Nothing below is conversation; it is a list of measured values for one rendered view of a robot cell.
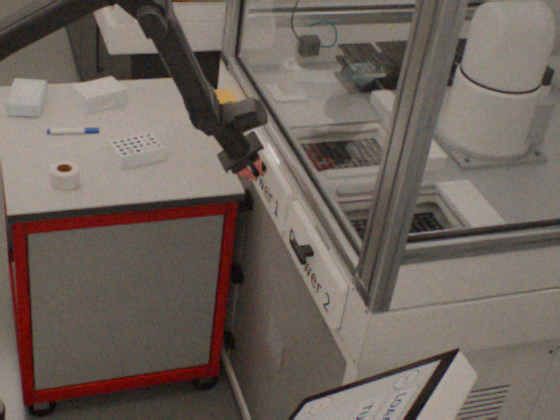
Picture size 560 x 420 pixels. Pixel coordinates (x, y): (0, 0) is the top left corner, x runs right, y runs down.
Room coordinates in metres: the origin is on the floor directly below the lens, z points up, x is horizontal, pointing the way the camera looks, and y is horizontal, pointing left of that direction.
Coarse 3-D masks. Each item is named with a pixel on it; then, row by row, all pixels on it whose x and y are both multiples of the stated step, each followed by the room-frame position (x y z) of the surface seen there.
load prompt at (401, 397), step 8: (392, 392) 0.80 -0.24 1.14; (400, 392) 0.79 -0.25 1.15; (408, 392) 0.78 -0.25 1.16; (392, 400) 0.78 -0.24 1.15; (400, 400) 0.77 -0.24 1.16; (408, 400) 0.76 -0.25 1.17; (384, 408) 0.77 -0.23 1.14; (392, 408) 0.76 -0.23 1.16; (400, 408) 0.75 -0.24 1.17; (376, 416) 0.76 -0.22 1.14; (384, 416) 0.75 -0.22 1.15; (392, 416) 0.74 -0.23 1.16
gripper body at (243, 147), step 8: (240, 136) 1.61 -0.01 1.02; (248, 136) 1.66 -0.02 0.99; (256, 136) 1.65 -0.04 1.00; (224, 144) 1.59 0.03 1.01; (232, 144) 1.59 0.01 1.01; (240, 144) 1.60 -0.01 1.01; (248, 144) 1.62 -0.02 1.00; (256, 144) 1.62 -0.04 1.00; (224, 152) 1.63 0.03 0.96; (232, 152) 1.59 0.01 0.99; (240, 152) 1.60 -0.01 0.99; (248, 152) 1.61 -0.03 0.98; (256, 152) 1.61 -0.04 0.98; (224, 160) 1.61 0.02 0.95; (232, 160) 1.60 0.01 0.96; (240, 160) 1.59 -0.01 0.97; (224, 168) 1.59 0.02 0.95
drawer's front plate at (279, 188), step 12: (264, 144) 1.74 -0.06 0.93; (264, 156) 1.69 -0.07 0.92; (276, 168) 1.64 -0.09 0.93; (264, 180) 1.67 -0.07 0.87; (276, 180) 1.60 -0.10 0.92; (264, 192) 1.66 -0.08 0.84; (276, 192) 1.60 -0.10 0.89; (288, 192) 1.55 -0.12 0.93; (276, 204) 1.59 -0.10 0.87; (288, 204) 1.55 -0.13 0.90
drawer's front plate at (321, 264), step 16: (288, 224) 1.51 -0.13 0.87; (304, 224) 1.44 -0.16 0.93; (288, 240) 1.50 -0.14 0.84; (304, 240) 1.42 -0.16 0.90; (320, 240) 1.39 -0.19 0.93; (320, 256) 1.34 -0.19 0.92; (304, 272) 1.40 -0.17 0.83; (320, 272) 1.33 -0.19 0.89; (336, 272) 1.29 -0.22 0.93; (336, 288) 1.26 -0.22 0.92; (320, 304) 1.31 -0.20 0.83; (336, 304) 1.25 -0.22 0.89; (336, 320) 1.25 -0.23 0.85
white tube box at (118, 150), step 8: (136, 136) 1.92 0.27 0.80; (152, 136) 1.93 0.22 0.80; (112, 144) 1.87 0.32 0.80; (120, 144) 1.87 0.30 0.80; (128, 144) 1.88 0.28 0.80; (136, 144) 1.88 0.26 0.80; (144, 144) 1.89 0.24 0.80; (112, 152) 1.86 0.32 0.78; (120, 152) 1.83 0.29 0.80; (128, 152) 1.84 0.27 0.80; (136, 152) 1.84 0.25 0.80; (144, 152) 1.85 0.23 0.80; (152, 152) 1.86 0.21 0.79; (160, 152) 1.87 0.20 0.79; (120, 160) 1.82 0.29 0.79; (128, 160) 1.82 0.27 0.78; (136, 160) 1.84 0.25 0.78; (144, 160) 1.85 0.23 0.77; (152, 160) 1.86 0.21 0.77; (160, 160) 1.87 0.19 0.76
